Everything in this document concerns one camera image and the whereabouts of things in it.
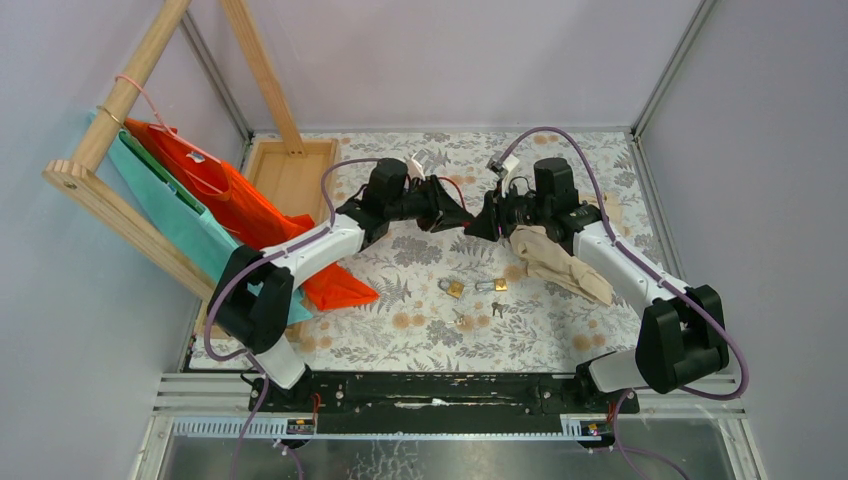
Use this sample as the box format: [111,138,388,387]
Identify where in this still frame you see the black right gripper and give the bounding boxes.
[464,179,550,243]

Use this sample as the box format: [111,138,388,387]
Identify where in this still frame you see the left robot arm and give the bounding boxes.
[206,158,474,411]

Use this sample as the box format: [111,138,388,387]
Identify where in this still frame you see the wooden tray base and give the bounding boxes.
[198,135,340,344]

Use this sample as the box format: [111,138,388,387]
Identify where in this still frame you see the purple cable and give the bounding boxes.
[201,157,382,480]
[496,126,751,480]

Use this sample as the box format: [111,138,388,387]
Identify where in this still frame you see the red cable lock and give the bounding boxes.
[428,175,469,232]

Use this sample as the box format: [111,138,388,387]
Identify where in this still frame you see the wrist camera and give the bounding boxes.
[486,153,520,196]
[405,150,428,181]

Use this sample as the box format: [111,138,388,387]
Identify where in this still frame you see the wooden hanging rack frame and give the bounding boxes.
[41,0,309,309]

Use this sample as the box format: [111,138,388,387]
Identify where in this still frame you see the beige folded cloth bag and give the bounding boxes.
[509,226,614,306]

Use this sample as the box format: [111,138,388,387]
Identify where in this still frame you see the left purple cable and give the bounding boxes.
[201,157,382,480]

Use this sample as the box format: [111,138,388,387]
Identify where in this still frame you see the long shackle brass padlock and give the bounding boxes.
[475,278,508,292]

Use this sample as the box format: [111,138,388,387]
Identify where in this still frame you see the keys of long padlock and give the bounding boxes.
[491,302,506,318]

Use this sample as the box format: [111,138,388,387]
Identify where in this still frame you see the teal cloth bag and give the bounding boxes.
[86,109,314,329]

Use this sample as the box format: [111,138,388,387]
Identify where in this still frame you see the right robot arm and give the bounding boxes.
[464,155,730,412]

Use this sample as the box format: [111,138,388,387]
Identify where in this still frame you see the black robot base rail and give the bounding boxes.
[249,368,640,435]

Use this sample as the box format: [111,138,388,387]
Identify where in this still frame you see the orange cloth bag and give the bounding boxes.
[125,118,379,311]

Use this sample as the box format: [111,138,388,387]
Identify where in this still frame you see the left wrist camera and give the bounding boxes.
[405,150,428,181]

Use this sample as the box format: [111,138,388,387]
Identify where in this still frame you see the green bag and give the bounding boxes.
[118,130,206,214]

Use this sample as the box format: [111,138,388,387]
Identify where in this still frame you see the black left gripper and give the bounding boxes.
[384,174,472,233]

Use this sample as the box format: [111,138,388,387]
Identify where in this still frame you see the short shackle brass padlock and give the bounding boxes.
[437,279,465,299]

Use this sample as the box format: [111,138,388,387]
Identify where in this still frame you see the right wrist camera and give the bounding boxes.
[486,153,520,196]

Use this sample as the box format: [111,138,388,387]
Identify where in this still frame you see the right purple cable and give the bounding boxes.
[496,126,751,480]

